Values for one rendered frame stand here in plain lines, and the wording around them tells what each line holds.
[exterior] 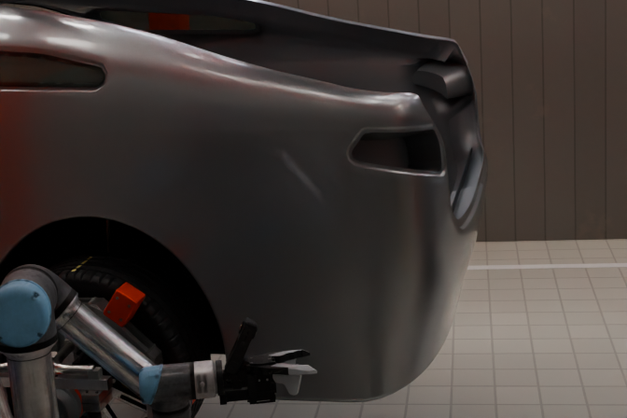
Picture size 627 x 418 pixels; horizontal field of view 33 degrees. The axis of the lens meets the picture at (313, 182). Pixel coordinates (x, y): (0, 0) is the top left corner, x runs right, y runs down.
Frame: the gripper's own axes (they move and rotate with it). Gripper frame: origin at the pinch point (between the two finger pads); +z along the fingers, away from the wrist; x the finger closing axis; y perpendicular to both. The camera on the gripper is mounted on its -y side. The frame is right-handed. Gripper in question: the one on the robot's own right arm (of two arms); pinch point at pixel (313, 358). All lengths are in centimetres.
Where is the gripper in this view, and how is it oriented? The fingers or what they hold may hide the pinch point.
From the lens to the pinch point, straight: 218.5
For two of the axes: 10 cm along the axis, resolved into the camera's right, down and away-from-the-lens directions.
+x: 1.0, 0.8, -9.9
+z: 9.9, -0.8, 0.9
